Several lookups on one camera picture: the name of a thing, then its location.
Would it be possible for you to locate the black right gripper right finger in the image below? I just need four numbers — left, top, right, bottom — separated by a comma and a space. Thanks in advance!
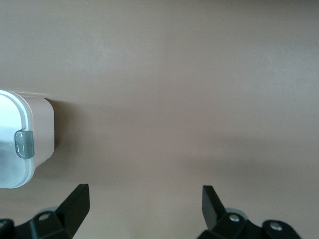
196, 185, 302, 239

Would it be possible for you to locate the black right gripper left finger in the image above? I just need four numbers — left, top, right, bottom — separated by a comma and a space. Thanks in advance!
0, 183, 90, 239

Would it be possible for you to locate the white lid with grey clips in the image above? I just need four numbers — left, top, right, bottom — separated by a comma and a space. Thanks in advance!
0, 89, 35, 189

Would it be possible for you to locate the translucent pink plastic box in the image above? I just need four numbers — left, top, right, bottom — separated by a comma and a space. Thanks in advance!
14, 92, 55, 172

